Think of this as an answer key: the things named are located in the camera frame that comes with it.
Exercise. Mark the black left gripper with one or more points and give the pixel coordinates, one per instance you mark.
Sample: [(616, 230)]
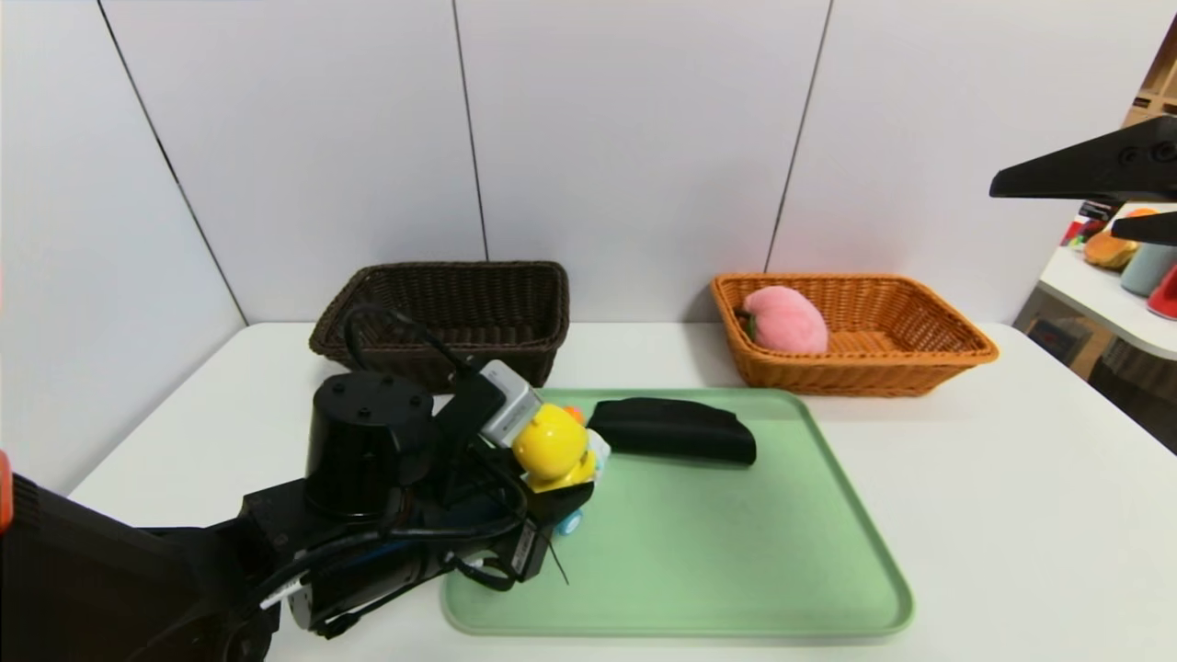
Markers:
[(526, 550)]

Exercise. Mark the orange wicker basket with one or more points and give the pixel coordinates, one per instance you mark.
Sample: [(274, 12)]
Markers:
[(883, 368)]

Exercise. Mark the white side table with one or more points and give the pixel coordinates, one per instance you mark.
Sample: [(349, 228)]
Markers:
[(1094, 290)]

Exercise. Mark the pink plush peach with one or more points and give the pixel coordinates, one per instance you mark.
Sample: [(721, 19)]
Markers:
[(786, 322)]

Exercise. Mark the teal cup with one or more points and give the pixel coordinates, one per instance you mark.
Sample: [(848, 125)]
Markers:
[(1149, 271)]

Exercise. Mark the dark brown wicker basket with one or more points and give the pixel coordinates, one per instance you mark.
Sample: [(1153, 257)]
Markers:
[(497, 303)]

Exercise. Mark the black printed box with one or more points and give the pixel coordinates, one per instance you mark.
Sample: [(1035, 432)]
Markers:
[(1090, 216)]

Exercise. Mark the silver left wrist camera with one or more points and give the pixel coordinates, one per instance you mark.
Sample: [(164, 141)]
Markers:
[(510, 405)]

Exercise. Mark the wooden shelf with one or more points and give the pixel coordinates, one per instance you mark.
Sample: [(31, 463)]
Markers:
[(1160, 87)]

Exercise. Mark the light green plastic tray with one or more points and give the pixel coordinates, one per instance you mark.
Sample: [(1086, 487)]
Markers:
[(717, 552)]

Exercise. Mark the toy burger bun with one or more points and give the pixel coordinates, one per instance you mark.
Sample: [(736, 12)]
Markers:
[(1103, 253)]

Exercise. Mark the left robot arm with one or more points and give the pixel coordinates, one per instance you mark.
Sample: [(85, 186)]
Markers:
[(368, 441)]

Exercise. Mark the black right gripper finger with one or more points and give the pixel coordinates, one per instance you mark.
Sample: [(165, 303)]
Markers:
[(1149, 230), (1103, 170)]

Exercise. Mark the red container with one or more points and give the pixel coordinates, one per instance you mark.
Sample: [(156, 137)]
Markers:
[(1166, 296)]

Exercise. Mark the yellow duck toy car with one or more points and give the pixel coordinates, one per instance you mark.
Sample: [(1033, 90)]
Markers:
[(552, 446)]

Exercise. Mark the black soft pouch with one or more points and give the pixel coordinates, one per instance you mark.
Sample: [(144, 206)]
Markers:
[(680, 432)]

